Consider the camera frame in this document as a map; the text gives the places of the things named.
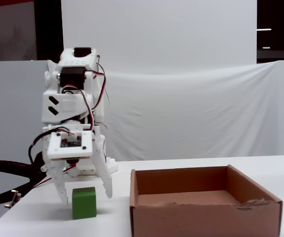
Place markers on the green cube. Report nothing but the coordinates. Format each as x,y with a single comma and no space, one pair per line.
83,205

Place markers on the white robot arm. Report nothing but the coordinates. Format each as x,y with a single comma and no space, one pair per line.
57,106

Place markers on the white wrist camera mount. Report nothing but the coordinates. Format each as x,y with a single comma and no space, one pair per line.
57,148

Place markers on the brown cardboard box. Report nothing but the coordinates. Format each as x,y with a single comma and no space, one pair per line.
206,222

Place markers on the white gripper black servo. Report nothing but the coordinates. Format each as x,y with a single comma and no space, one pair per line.
103,173

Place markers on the white backdrop screen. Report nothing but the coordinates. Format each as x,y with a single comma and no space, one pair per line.
156,32

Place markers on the white draped cloth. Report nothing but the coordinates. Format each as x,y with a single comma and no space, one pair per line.
193,111

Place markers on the small metal clamp screw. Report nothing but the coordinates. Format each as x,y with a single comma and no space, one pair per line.
15,196

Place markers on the light grey partition panel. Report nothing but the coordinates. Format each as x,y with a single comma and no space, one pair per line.
8,103

